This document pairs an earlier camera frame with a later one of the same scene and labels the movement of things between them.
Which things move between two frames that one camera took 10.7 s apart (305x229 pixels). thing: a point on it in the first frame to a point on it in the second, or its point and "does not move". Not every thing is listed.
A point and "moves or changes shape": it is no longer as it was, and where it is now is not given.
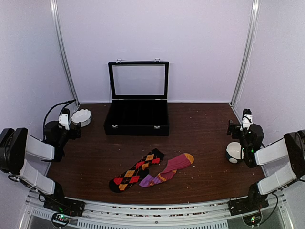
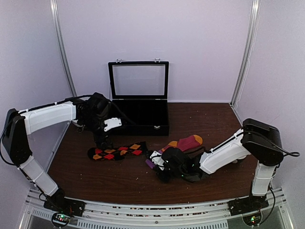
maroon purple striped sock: (173, 164) moves or changes shape
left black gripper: (73, 135) to (102, 144)
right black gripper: (231, 125) to (164, 179)
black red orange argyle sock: (135, 172) to (118, 152)
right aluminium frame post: (247, 51) does not move
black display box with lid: (138, 92) does not move
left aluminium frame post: (54, 5) does not move
